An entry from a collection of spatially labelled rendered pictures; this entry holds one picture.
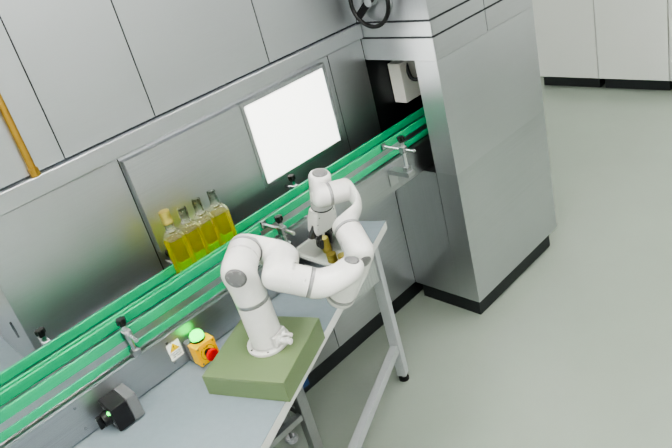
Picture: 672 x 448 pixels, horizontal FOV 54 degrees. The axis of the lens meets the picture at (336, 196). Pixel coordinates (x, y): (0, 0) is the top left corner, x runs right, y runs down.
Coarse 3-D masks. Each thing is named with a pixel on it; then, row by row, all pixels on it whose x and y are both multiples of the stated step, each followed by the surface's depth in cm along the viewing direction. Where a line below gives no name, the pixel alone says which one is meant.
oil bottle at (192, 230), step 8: (184, 224) 210; (192, 224) 210; (184, 232) 209; (192, 232) 210; (200, 232) 212; (192, 240) 211; (200, 240) 213; (192, 248) 211; (200, 248) 213; (208, 248) 215; (200, 256) 214
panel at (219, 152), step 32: (320, 64) 256; (256, 96) 237; (192, 128) 221; (224, 128) 230; (128, 160) 207; (160, 160) 215; (192, 160) 223; (224, 160) 232; (256, 160) 242; (160, 192) 217; (192, 192) 225; (224, 192) 234; (256, 192) 244; (160, 224) 219
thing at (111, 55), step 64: (0, 0) 178; (64, 0) 189; (128, 0) 202; (192, 0) 217; (256, 0) 234; (320, 0) 254; (0, 64) 180; (64, 64) 192; (128, 64) 205; (192, 64) 221; (256, 64) 239; (384, 64) 285; (0, 128) 183; (64, 128) 195; (128, 128) 209; (384, 128) 292; (0, 192) 184; (64, 192) 198; (128, 192) 212; (0, 256) 188; (64, 256) 201; (128, 256) 216; (0, 320) 224; (64, 320) 204
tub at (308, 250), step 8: (312, 240) 234; (336, 240) 235; (296, 248) 230; (304, 248) 232; (312, 248) 234; (320, 248) 237; (336, 248) 237; (304, 256) 224; (312, 256) 235; (320, 256) 236; (328, 264) 216
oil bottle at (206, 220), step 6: (198, 216) 213; (204, 216) 213; (210, 216) 214; (198, 222) 213; (204, 222) 213; (210, 222) 215; (204, 228) 214; (210, 228) 215; (216, 228) 217; (204, 234) 214; (210, 234) 216; (216, 234) 217; (210, 240) 216; (216, 240) 218; (210, 246) 216; (216, 246) 218; (210, 252) 217
